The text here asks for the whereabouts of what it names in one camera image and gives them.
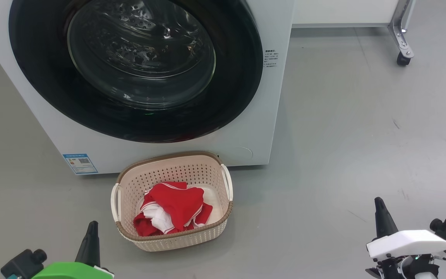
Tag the red and white clothing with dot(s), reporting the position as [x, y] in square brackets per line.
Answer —
[176, 205]

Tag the cream perforated laundry basket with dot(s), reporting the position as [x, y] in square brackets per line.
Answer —
[176, 168]

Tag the white washing machine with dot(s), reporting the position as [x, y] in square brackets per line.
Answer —
[269, 116]

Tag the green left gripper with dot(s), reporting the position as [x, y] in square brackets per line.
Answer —
[72, 271]

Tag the metal frame leg with caster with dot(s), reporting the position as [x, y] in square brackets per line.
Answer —
[401, 35]

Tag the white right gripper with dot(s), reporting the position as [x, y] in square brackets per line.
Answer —
[409, 242]

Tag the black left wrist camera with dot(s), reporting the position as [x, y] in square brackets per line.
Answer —
[23, 263]

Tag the white cabinet panel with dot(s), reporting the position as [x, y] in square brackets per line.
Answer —
[343, 11]

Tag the blue energy label sticker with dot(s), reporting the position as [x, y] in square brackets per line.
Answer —
[79, 164]

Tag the black glass washing machine door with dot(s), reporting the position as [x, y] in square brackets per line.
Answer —
[138, 58]

